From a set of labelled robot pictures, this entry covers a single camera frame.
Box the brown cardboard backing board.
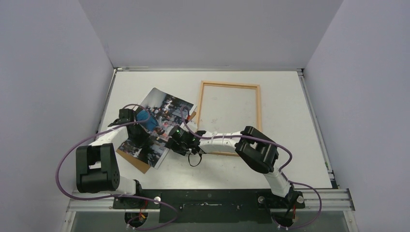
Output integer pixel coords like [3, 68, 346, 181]
[114, 109, 197, 174]

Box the printed colour photo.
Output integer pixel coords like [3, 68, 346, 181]
[117, 87, 195, 169]

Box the clear transparent plastic sheet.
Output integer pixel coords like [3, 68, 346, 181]
[200, 85, 259, 153]

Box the light wooden picture frame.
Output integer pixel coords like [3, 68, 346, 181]
[194, 80, 262, 158]

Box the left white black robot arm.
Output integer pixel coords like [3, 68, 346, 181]
[75, 109, 152, 208]

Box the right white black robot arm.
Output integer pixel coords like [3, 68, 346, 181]
[165, 126, 305, 209]

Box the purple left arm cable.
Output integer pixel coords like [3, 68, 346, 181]
[56, 103, 179, 231]

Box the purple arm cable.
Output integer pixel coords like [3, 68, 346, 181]
[56, 103, 179, 231]
[179, 105, 323, 231]

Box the front aluminium black mounting rail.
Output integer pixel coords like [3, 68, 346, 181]
[62, 188, 358, 232]

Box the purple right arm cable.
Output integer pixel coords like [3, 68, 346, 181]
[179, 105, 323, 231]

